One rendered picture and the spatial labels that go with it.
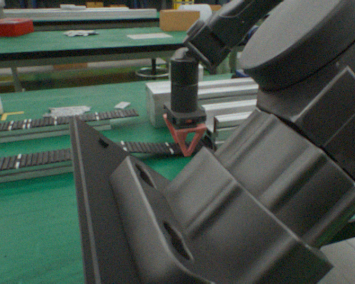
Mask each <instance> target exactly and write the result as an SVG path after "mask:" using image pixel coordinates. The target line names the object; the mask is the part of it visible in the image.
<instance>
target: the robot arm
mask: <svg viewBox="0 0 355 284"><path fill-rule="evenodd" d="M281 2H282V3H281ZM280 3H281V4H280ZM279 4H280V5H279ZM278 5H279V6H278ZM277 6H278V7H277ZM276 7H277V8H276ZM274 8H276V9H275V11H274V12H272V13H271V14H270V16H269V17H268V18H267V19H266V20H265V21H264V23H263V24H262V25H261V26H260V27H259V28H258V29H257V31H256V32H255V33H254V34H253V36H252V37H251V39H250V40H249V42H248V43H247V44H246V46H245V47H244V49H243V51H242V53H241V57H240V59H239V65H240V67H241V68H242V69H243V70H244V71H245V72H246V73H247V74H248V75H249V76H250V77H251V78H252V79H253V80H254V81H255V82H256V83H257V84H258V94H257V100H256V107H257V108H258V109H259V110H260V111H259V110H257V109H254V111H253V112H252V113H251V114H250V115H249V116H248V117H247V118H246V119H245V120H244V121H243V122H242V123H241V124H240V126H239V127H238V128H237V129H236V130H235V131H234V132H233V133H232V134H231V136H230V137H228V138H227V139H226V141H225V142H224V143H223V144H222V146H221V147H220V148H219V149H218V150H217V151H216V152H214V151H213V150H212V149H210V148H206V147H203V148H202V149H201V150H200V151H199V152H198V153H197V154H196V155H195V156H194V157H193V158H192V159H191V160H190V162H189V163H188V164H187V165H186V166H185V167H184V168H183V169H182V170H181V171H180V172H179V173H178V175H177V176H176V177H175V178H174V179H173V181H172V182H169V181H168V180H167V179H165V178H164V177H163V176H161V175H160V174H158V173H156V172H155V171H153V170H152V169H151V168H149V167H147V166H146V165H144V164H143V163H142V162H140V161H139V160H138V159H136V158H134V157H132V156H127V157H126V158H125V159H124V160H123V162H122V163H121V164H120V165H119V167H118V168H117V169H116V170H115V172H113V173H112V174H111V175H110V177H109V183H110V186H111V189H112V192H113V195H114V198H115V201H116V204H117V207H118V211H119V215H120V217H121V220H122V224H123V227H124V231H125V234H126V238H127V241H128V245H129V248H130V251H131V255H132V256H133V258H134V263H135V266H136V270H137V273H138V276H139V279H140V281H141V283H142V284H317V283H318V282H319V281H320V280H321V279H323V277H324V276H326V275H327V274H328V272H329V271H330V270H332V268H333V267H334V266H333V265H332V264H331V263H330V261H329V259H328V258H327V257H326V255H325V254H324V253H323V252H322V251H321V248H322V247H323V246H324V245H325V244H326V243H327V242H328V241H329V240H330V239H332V237H333V236H334V235H336V234H337V232H338V231H339V230H340V229H341V228H342V227H343V226H345V225H346V223H347V222H348V221H350V219H351V218H352V217H353V216H354V215H355V0H285V1H284V0H233V1H231V2H229V3H227V4H225V5H224V6H223V7H222V8H221V9H220V10H219V11H218V12H216V11H215V12H213V13H212V14H211V15H210V16H209V17H208V18H207V20H206V21H203V20H201V18H199V19H197V20H196V21H195V22H194V24H193V25H192V26H191V27H190V28H189V29H188V30H187V36H186V38H185V39H184V40H182V44H184V45H185V46H186V48H180V49H178V50H177V51H176V52H175V53H174V55H173V57H171V102H168V103H163V108H164V109H166V114H164V115H163V118H164V120H165V122H166V124H167V125H168V128H169V130H170V132H171V134H172V136H173V138H174V140H175V143H177V142H179V145H180V148H181V150H182V153H183V155H184V156H191V154H192V152H193V151H194V149H195V147H196V144H197V143H198V141H199V139H200V138H201V136H203V134H204V133H205V131H206V130H207V126H206V125H205V124H204V123H200V124H196V123H195V122H204V121H207V114H206V113H205V112H204V111H203V110H201V109H200V108H199V107H198V75H199V62H200V61H201V62H202V63H203V64H204V65H205V66H206V67H207V68H208V69H209V70H210V71H211V72H213V71H214V70H215V69H216V68H217V67H218V66H219V65H220V64H221V63H222V62H223V61H224V60H225V59H226V58H227V56H228V55H229V54H230V53H231V52H232V50H233V48H234V47H236V45H238V44H239V43H241V42H242V41H243V40H244V38H245V36H246V35H247V34H248V32H249V31H250V30H251V29H252V28H253V27H254V26H255V25H256V24H257V23H258V21H259V20H261V19H262V18H263V17H264V16H266V15H267V14H268V13H270V12H271V11H272V9H274ZM193 132H195V133H196V134H195V136H194V138H193V140H192V143H191V145H190V147H189V149H188V150H187V148H186V146H185V144H184V141H185V139H186V138H187V134H188V133H193Z"/></svg>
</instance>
